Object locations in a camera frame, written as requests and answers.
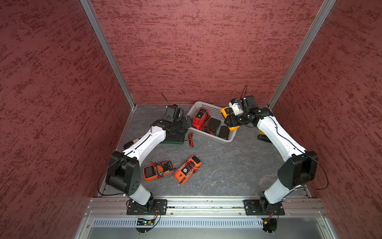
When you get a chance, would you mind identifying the aluminium front rail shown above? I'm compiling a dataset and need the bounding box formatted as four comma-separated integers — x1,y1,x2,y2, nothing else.
85,196,328,218

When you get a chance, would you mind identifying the white black stapler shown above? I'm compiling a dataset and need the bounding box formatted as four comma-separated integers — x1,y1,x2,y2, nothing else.
123,137,142,150

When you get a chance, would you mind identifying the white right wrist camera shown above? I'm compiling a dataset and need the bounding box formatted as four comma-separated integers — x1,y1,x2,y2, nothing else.
229,99,244,116

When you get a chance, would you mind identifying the white plastic basket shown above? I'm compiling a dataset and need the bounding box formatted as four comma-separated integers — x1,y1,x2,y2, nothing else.
187,101,236,144

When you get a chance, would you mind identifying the orange grey multimeter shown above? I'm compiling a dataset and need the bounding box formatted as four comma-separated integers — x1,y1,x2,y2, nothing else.
143,160,176,182

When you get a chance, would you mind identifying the green multimeter with leads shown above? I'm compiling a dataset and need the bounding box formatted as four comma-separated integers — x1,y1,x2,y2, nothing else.
203,118,221,136

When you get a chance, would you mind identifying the green black multimeter face down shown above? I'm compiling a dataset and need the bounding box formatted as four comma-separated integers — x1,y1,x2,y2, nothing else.
161,134,185,144

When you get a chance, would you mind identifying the black multimeter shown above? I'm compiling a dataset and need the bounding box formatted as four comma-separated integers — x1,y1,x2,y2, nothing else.
218,125,230,140

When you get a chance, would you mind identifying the yellow multimeter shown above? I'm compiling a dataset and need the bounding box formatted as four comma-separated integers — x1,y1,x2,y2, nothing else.
221,107,240,131

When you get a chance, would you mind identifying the orange multimeter with probes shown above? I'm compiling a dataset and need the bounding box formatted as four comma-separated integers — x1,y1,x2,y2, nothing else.
172,155,202,185

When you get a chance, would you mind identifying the aluminium corner post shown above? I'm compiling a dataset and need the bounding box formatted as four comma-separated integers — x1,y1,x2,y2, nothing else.
268,0,336,109
80,0,136,110

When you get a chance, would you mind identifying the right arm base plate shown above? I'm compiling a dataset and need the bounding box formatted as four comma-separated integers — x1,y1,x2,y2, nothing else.
243,198,285,216

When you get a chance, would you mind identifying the right aluminium corner post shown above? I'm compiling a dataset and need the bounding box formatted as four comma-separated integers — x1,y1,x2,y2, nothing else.
268,0,336,109

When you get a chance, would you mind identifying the left aluminium corner post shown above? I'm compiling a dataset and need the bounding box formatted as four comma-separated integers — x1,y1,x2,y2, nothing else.
80,0,136,110

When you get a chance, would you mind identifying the bright red multimeter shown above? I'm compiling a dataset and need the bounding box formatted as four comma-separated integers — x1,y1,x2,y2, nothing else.
192,108,211,130

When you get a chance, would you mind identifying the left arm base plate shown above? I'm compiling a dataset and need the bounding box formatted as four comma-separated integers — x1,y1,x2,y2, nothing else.
126,199,168,216

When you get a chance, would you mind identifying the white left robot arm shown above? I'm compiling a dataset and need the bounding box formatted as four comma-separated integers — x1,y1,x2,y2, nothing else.
105,105,192,206

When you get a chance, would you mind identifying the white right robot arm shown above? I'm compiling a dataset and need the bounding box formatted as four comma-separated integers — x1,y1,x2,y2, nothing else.
221,96,318,208

